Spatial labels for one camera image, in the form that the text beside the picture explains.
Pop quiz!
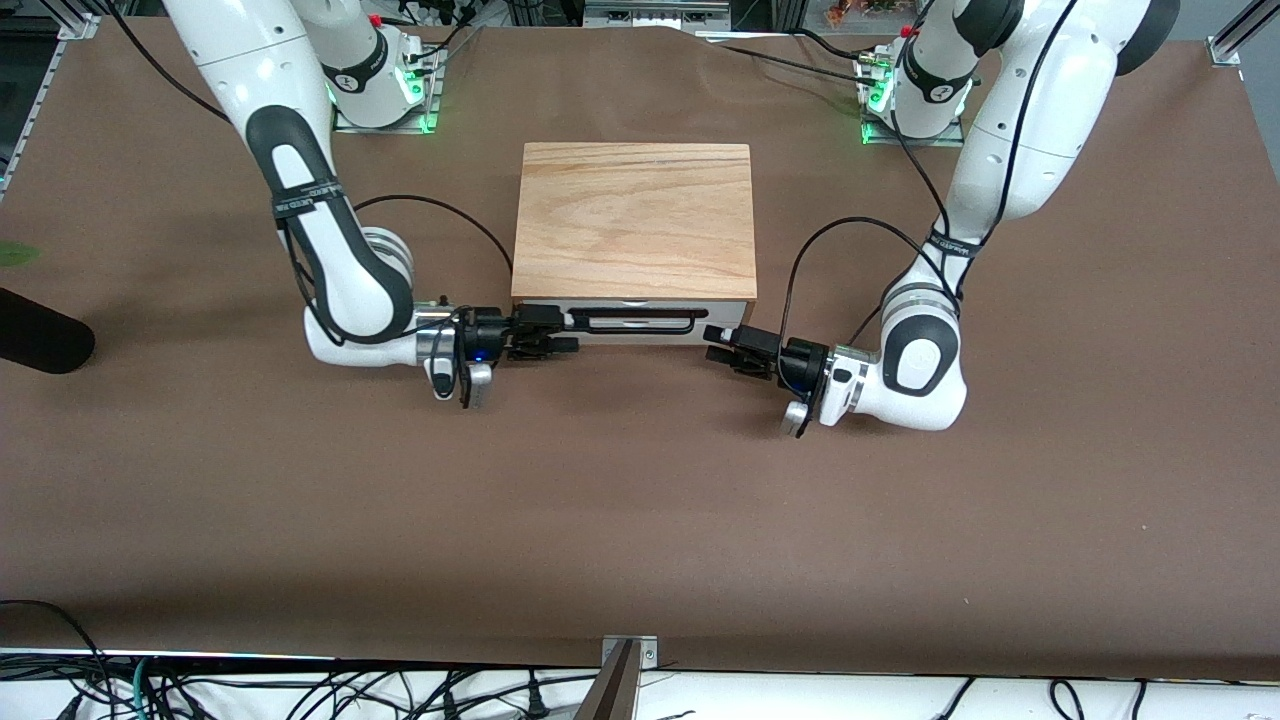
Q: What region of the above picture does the metal equipment box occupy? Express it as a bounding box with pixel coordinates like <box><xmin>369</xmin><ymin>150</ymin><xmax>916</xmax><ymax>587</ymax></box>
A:
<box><xmin>582</xmin><ymin>0</ymin><xmax>732</xmax><ymax>32</ymax></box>

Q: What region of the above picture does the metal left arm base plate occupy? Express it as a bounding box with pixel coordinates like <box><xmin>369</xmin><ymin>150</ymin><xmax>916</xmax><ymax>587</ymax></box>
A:
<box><xmin>859</xmin><ymin>50</ymin><xmax>968</xmax><ymax>149</ymax></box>

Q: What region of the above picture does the long black base cable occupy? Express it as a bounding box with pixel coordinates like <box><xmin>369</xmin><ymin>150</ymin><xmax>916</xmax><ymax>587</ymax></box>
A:
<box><xmin>700</xmin><ymin>38</ymin><xmax>883</xmax><ymax>91</ymax></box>

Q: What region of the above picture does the short black base cable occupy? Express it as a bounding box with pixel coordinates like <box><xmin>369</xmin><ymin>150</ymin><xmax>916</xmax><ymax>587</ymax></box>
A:
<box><xmin>412</xmin><ymin>3</ymin><xmax>483</xmax><ymax>67</ymax></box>

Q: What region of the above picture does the black cylindrical object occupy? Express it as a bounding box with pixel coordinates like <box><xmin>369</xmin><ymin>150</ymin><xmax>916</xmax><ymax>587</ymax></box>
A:
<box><xmin>0</xmin><ymin>288</ymin><xmax>97</xmax><ymax>376</ymax></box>

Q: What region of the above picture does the black looped floor cable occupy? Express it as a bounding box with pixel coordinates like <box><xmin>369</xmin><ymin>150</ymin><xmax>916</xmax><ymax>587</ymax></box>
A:
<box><xmin>0</xmin><ymin>598</ymin><xmax>111</xmax><ymax>691</ymax></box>

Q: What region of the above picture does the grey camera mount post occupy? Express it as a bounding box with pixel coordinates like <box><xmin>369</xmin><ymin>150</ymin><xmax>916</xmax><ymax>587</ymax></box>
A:
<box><xmin>571</xmin><ymin>640</ymin><xmax>642</xmax><ymax>720</ymax></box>

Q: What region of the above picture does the wooden drawer cabinet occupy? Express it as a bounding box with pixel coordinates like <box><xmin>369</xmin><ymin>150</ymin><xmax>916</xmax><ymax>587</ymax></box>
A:
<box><xmin>510</xmin><ymin>142</ymin><xmax>759</xmax><ymax>349</ymax></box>

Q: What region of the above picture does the metal table edge bracket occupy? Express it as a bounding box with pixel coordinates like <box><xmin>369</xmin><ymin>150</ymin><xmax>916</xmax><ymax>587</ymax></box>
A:
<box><xmin>601</xmin><ymin>634</ymin><xmax>660</xmax><ymax>669</ymax></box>

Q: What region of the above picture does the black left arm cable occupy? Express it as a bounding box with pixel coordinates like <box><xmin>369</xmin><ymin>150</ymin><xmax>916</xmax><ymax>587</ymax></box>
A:
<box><xmin>778</xmin><ymin>0</ymin><xmax>1083</xmax><ymax>353</ymax></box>

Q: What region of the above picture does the brown paper table cover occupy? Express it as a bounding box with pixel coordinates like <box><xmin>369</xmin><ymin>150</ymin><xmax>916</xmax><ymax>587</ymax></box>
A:
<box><xmin>0</xmin><ymin>15</ymin><xmax>1280</xmax><ymax>683</ymax></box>

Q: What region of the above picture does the white-fronted drawer with black handle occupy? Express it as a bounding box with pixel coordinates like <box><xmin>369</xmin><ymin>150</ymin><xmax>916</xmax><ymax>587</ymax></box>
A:
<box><xmin>526</xmin><ymin>299</ymin><xmax>748</xmax><ymax>336</ymax></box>

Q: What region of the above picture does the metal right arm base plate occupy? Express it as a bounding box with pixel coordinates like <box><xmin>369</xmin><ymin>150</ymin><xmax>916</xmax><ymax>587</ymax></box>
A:
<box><xmin>332</xmin><ymin>40</ymin><xmax>442</xmax><ymax>135</ymax></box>

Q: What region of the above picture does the aluminium frame profile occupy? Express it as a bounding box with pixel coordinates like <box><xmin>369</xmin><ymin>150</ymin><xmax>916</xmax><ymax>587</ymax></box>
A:
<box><xmin>30</xmin><ymin>0</ymin><xmax>102</xmax><ymax>42</ymax></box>
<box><xmin>1207</xmin><ymin>0</ymin><xmax>1280</xmax><ymax>67</ymax></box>

